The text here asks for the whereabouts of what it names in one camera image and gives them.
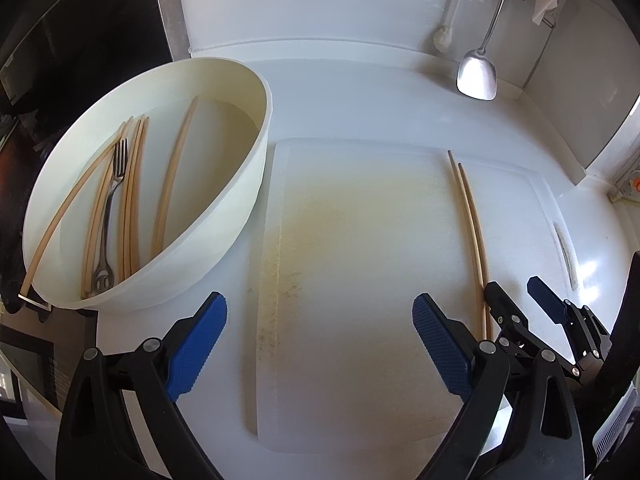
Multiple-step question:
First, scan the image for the single bamboo chopstick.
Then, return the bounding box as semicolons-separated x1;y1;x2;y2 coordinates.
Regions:
446;149;491;341
456;161;496;341

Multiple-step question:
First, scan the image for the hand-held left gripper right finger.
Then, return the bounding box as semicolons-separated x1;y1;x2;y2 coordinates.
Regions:
411;294;586;480

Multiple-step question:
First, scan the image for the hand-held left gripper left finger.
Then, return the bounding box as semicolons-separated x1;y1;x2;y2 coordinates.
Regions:
55;291;228;480

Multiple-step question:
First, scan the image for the bundle of bamboo chopsticks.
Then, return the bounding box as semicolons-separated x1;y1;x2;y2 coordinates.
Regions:
19;96;199;301

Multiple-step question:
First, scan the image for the white bottle brush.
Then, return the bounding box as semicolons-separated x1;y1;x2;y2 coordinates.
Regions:
432;0;471;52

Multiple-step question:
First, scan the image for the steel spatula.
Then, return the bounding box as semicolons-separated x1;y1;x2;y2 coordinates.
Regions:
456;0;521;102

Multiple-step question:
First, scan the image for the black glass appliance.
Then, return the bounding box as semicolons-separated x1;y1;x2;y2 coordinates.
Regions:
0;0;173;313

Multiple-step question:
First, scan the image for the steel fork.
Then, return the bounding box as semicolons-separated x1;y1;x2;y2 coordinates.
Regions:
92;139;130;295

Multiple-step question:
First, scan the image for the small orange plastic item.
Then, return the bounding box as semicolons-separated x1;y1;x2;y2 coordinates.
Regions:
612;170;640;202

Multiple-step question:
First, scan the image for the white cutting board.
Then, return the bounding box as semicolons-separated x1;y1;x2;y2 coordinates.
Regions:
242;137;583;453

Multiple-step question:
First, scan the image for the white plastic basin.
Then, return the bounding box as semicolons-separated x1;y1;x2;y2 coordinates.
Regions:
22;56;275;313

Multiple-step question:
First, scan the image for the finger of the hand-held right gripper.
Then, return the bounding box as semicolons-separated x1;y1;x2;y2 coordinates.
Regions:
484;281;581;386
526;275;613;361

